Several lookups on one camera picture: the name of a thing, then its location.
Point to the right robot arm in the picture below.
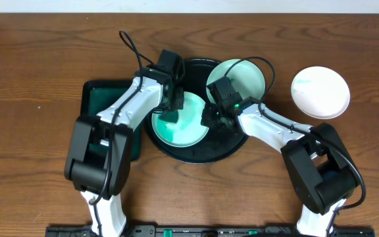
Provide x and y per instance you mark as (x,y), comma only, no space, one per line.
(321,170)

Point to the mint green rear plate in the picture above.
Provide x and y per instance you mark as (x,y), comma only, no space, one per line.
(245,78)

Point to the white plate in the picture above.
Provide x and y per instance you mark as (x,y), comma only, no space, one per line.
(320,92)

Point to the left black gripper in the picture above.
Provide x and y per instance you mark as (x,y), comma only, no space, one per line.
(176,99)

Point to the mint green plate with stain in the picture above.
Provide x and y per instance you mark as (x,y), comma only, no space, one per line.
(187,130)

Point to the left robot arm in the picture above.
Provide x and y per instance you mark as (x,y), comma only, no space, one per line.
(101,179)

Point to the round black tray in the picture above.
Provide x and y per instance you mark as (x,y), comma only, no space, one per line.
(216,145)

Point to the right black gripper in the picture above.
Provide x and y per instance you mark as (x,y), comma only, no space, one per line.
(206,119)

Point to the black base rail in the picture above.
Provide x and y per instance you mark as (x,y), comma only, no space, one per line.
(153,231)

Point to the green yellow sponge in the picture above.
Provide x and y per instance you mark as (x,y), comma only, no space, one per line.
(169,116)

